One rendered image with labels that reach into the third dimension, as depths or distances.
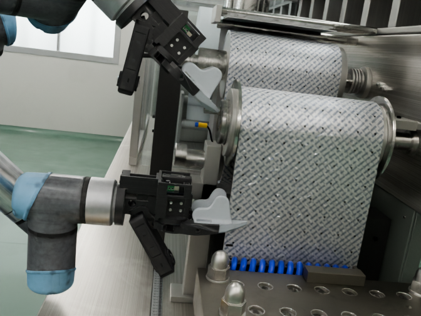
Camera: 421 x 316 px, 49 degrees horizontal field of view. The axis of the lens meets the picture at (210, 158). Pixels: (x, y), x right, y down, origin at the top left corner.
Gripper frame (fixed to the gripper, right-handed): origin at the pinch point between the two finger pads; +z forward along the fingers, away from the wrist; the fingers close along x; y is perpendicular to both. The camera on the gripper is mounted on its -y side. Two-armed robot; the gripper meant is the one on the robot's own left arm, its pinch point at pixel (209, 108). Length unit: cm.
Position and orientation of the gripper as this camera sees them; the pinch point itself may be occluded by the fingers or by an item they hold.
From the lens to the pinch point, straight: 77.4
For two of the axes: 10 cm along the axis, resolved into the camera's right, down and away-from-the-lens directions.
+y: 7.2, -6.8, -1.0
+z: 6.8, 6.9, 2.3
